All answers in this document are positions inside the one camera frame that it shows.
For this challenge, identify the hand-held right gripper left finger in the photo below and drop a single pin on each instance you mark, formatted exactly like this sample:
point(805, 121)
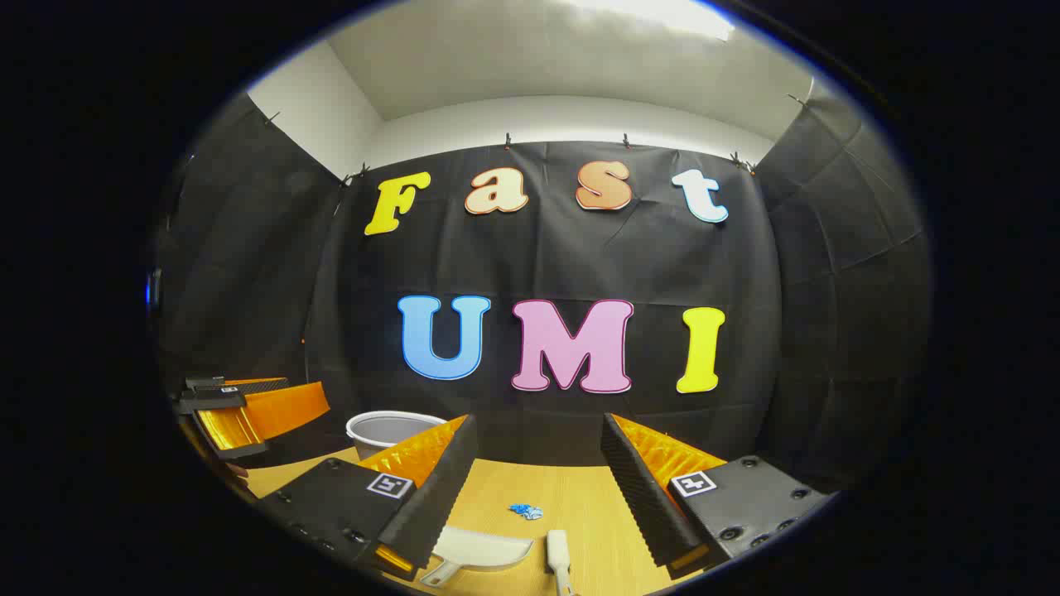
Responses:
point(443, 497)

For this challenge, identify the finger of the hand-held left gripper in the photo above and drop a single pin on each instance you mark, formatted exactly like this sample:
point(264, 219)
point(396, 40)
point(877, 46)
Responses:
point(286, 410)
point(248, 386)

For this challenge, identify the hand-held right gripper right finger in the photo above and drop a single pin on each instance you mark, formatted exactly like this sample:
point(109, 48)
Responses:
point(642, 497)

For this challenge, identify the grey plastic dustpan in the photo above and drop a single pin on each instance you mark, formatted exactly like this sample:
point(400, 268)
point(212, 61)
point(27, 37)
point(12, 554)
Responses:
point(480, 548)

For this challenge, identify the white ribbed garbage bin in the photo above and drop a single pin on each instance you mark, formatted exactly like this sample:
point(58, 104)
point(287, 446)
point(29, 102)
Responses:
point(389, 430)

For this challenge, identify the small grey broom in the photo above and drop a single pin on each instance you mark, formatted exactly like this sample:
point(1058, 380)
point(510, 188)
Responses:
point(559, 550)

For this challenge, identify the wooden desktop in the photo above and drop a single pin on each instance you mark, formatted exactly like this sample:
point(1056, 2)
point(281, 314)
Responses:
point(546, 488)

